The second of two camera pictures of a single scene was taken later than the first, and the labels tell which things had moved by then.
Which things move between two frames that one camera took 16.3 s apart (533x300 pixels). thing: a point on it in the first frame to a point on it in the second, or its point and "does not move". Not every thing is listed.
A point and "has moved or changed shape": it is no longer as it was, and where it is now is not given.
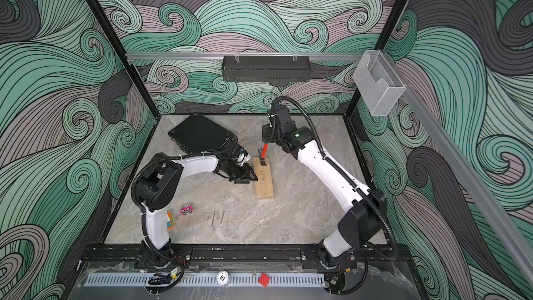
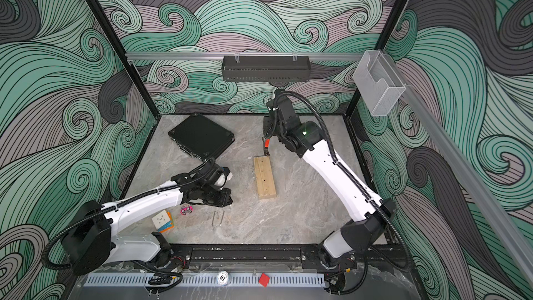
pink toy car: [187, 207] does not move
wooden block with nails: [264, 184] does not move
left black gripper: [246, 176] to [225, 193]
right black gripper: [267, 129] does not move
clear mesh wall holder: [379, 84] does not move
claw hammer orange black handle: [262, 153] has moved or changed shape
